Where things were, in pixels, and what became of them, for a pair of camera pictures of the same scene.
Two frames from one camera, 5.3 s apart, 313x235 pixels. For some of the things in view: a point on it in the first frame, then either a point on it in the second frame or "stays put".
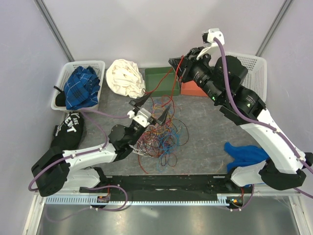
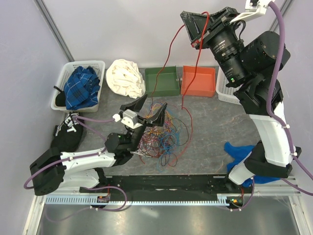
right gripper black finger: (179, 71) to (195, 25)
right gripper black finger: (178, 63) to (190, 18)
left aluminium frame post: (45, 13) stays put
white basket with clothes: (79, 87) stays put
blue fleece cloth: (244, 155) stays put
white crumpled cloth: (124, 77) stays put
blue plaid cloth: (81, 89) stays put
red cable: (167, 103) to (189, 83)
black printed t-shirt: (68, 135) stays put
